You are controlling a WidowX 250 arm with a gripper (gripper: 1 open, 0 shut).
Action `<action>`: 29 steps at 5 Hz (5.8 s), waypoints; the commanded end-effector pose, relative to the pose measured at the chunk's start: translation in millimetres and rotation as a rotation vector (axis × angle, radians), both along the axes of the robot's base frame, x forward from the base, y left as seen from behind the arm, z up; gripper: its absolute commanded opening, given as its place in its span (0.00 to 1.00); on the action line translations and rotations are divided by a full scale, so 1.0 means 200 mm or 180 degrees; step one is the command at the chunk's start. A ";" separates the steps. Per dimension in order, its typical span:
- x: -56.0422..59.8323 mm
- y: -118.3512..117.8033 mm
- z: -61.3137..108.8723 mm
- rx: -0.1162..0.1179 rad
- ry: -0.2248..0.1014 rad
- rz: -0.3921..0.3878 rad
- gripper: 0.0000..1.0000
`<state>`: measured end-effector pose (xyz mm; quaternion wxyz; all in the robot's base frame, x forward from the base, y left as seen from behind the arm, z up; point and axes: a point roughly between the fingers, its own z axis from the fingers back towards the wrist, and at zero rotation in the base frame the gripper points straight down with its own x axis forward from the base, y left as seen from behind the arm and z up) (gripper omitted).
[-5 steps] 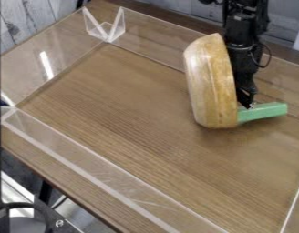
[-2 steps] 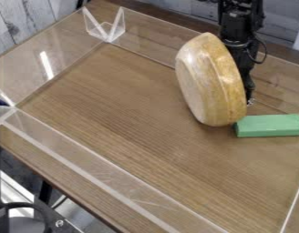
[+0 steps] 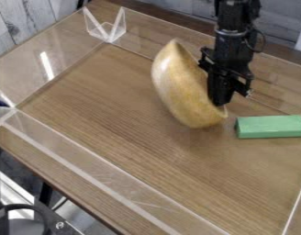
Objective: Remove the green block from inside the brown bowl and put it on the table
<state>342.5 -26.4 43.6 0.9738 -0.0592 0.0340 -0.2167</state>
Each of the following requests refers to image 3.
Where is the wooden brown bowl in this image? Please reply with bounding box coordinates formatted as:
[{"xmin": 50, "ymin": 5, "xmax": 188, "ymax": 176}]
[{"xmin": 150, "ymin": 39, "xmax": 228, "ymax": 129}]

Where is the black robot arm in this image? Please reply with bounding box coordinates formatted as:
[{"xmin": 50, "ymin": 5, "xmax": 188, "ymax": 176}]
[{"xmin": 199, "ymin": 0, "xmax": 265, "ymax": 106}]

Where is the clear acrylic tray wall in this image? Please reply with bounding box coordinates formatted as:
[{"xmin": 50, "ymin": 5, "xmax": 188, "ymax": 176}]
[{"xmin": 0, "ymin": 2, "xmax": 301, "ymax": 235}]

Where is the black metal bracket with screw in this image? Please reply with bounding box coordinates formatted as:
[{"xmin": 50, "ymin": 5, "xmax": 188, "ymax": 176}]
[{"xmin": 34, "ymin": 203, "xmax": 84, "ymax": 235}]

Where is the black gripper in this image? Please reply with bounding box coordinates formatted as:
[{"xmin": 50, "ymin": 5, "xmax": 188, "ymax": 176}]
[{"xmin": 199, "ymin": 30, "xmax": 256, "ymax": 106}]

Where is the black cable loop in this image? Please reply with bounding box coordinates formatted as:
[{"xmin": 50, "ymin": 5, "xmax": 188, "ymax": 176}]
[{"xmin": 1, "ymin": 203, "xmax": 56, "ymax": 235}]

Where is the black table leg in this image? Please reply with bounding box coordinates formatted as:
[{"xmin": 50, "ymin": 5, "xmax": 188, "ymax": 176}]
[{"xmin": 38, "ymin": 183, "xmax": 53, "ymax": 207}]

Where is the green rectangular block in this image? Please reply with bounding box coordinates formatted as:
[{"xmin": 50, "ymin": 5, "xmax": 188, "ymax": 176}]
[{"xmin": 235, "ymin": 115, "xmax": 301, "ymax": 139}]

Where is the clear acrylic corner bracket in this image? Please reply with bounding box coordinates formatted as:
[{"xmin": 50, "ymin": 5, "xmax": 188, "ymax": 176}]
[{"xmin": 82, "ymin": 7, "xmax": 126, "ymax": 43}]

